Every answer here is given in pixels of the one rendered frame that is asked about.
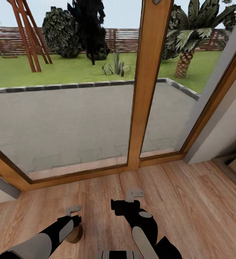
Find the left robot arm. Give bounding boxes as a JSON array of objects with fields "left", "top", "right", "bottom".
[{"left": 0, "top": 205, "right": 82, "bottom": 259}]

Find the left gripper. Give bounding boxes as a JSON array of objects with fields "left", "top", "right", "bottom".
[{"left": 70, "top": 215, "right": 82, "bottom": 228}]

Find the pillar candle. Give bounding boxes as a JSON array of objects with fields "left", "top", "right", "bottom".
[{"left": 65, "top": 224, "right": 83, "bottom": 244}]

